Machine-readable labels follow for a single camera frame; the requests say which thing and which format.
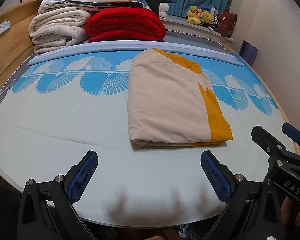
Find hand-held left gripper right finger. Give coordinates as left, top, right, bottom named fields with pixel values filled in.
left=200, top=150, right=283, bottom=240

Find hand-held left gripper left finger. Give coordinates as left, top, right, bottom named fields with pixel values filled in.
left=17, top=150, right=99, bottom=240

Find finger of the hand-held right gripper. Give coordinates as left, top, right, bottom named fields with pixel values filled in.
left=282, top=122, right=300, bottom=155
left=251, top=125, right=288, bottom=161

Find beige and orange cloth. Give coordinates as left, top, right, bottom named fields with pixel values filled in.
left=127, top=48, right=233, bottom=148

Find person's right hand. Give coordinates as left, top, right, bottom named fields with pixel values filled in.
left=281, top=197, right=300, bottom=231

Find blue fan-print mat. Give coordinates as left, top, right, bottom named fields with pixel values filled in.
left=0, top=50, right=288, bottom=227

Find purple bag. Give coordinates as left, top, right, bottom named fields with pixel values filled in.
left=238, top=40, right=259, bottom=67

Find maroon cushion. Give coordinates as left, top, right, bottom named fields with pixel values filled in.
left=216, top=11, right=238, bottom=38

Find light blue foam bar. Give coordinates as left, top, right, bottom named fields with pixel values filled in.
left=27, top=40, right=245, bottom=67

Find cream fluffy folded blanket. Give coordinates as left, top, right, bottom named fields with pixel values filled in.
left=28, top=6, right=92, bottom=54

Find wooden headboard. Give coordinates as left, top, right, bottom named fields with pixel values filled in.
left=0, top=0, right=49, bottom=103

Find red folded blanket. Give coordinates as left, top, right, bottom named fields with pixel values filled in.
left=86, top=8, right=167, bottom=42

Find white plush toy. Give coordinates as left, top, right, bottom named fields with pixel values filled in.
left=158, top=2, right=170, bottom=18

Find tissue pack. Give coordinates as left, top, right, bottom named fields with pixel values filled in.
left=0, top=21, right=11, bottom=37

